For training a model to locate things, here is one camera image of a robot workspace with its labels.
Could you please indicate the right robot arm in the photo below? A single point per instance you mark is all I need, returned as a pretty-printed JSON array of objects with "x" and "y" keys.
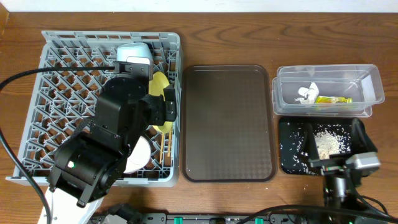
[{"x": 340, "y": 192}]

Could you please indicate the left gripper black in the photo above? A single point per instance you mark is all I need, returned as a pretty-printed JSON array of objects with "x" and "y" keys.
[{"x": 169, "y": 106}]

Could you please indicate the black waste tray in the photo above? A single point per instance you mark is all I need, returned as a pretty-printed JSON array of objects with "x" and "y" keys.
[{"x": 326, "y": 146}]

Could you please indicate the light blue bowl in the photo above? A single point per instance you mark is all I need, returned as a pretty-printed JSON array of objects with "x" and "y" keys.
[{"x": 135, "y": 49}]

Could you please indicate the yellow plate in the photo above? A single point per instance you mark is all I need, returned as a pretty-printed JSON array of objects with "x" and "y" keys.
[{"x": 156, "y": 88}]

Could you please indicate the brown plastic serving tray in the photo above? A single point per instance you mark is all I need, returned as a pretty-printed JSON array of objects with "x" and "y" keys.
[{"x": 227, "y": 124}]

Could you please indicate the pink small plate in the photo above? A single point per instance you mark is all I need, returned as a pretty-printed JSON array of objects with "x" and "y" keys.
[{"x": 139, "y": 157}]

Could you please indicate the grey dishwasher rack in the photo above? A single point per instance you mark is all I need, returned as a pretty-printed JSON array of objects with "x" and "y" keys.
[{"x": 74, "y": 68}]

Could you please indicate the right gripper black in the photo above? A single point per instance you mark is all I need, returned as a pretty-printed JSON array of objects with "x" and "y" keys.
[{"x": 331, "y": 163}]

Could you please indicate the yellow green snack wrapper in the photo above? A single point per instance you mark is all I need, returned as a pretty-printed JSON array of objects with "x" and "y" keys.
[{"x": 332, "y": 100}]

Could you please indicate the spilled rice pile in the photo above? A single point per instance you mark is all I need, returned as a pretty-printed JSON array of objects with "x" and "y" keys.
[{"x": 331, "y": 139}]

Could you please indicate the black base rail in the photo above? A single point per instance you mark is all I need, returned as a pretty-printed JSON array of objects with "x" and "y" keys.
[{"x": 125, "y": 214}]

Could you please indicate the clear plastic container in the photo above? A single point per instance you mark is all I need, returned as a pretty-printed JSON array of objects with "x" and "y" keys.
[{"x": 361, "y": 82}]

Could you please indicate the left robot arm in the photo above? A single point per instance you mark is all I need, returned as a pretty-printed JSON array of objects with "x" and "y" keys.
[{"x": 85, "y": 169}]

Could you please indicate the white tissue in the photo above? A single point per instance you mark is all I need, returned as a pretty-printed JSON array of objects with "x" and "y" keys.
[{"x": 308, "y": 95}]

